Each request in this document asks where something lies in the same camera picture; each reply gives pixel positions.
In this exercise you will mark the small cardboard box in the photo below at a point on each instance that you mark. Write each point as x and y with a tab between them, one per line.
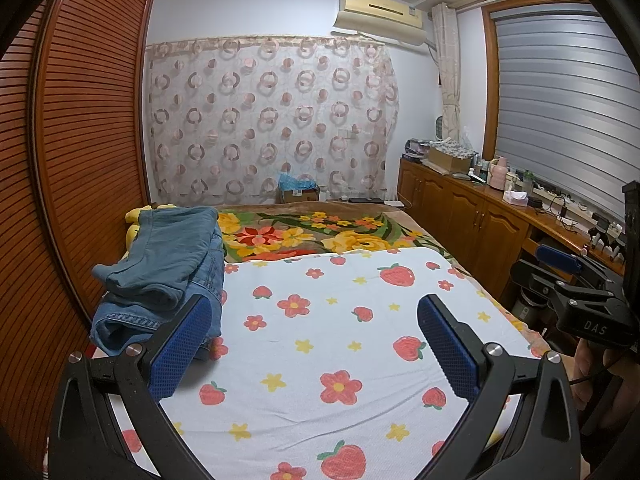
300	196

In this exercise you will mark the beige window curtain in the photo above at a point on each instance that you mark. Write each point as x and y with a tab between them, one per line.
447	70

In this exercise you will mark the grey bin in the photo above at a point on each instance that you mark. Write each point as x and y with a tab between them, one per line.
530	305

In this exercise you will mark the blue plastic bag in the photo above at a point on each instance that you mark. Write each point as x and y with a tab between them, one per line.
292	180

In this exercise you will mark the open cardboard box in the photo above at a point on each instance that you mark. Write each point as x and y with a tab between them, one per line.
445	160

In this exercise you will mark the pink tissue box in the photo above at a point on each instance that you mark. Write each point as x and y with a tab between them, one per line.
515	199

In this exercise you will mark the yellow plush toy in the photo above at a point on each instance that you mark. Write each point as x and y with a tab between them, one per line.
131	216

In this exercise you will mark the small round desk fan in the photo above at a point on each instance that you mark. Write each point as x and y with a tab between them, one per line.
440	127

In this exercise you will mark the teal shorts pants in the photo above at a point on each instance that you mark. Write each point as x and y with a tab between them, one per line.
160	250

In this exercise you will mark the grey window blind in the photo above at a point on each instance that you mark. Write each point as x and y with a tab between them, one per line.
560	100

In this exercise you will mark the white flat device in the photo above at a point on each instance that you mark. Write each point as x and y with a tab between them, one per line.
396	203

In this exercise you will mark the dark stacked boxes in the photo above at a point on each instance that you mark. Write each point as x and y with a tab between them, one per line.
417	148

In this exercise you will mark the person's right hand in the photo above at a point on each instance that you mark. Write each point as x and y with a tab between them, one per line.
582	365

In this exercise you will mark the circle pattern sheer curtain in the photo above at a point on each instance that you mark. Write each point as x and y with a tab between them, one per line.
270	120

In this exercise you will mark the pink thermos jug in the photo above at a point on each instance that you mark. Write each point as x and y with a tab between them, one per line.
500	172

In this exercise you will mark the wooden louvered wardrobe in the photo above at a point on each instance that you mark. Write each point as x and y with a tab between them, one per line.
90	110

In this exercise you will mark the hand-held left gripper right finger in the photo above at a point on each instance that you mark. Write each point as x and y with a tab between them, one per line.
447	350

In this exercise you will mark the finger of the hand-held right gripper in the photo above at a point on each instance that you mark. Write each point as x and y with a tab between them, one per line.
560	258
540	280

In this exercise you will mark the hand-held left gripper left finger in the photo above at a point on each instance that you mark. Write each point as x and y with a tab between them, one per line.
182	345

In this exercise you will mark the folded blue jeans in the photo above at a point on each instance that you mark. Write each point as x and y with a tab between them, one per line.
120	327

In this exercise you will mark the wooden side cabinet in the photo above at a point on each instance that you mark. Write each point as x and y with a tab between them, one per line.
465	210

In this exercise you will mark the beige wall air conditioner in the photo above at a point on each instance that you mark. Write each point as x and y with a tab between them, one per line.
377	17

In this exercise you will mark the white power strip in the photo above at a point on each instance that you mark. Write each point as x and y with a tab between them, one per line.
550	192

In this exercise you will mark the brown floral blanket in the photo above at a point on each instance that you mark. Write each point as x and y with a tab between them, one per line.
300	230

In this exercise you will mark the white strawberry print blanket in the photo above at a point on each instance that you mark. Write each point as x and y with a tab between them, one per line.
325	340

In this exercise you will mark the wooden window frame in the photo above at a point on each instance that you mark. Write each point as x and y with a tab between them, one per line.
489	85

